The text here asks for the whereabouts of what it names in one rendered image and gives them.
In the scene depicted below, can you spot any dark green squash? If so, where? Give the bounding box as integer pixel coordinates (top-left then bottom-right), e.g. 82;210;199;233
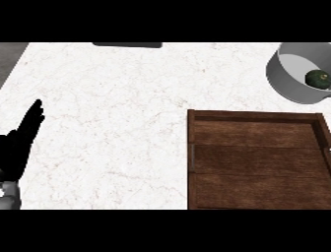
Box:
303;69;331;90

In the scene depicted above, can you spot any dark flat object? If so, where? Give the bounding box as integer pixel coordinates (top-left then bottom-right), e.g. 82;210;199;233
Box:
91;41;164;49

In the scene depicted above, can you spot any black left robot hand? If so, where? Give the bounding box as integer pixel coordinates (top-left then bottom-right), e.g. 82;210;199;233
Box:
0;98;45;188

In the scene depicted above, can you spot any grey metal pot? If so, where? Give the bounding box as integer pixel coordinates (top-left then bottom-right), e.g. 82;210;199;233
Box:
264;42;331;110

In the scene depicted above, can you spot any brown wooden tray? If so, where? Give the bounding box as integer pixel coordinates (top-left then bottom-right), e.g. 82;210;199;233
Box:
186;108;331;211

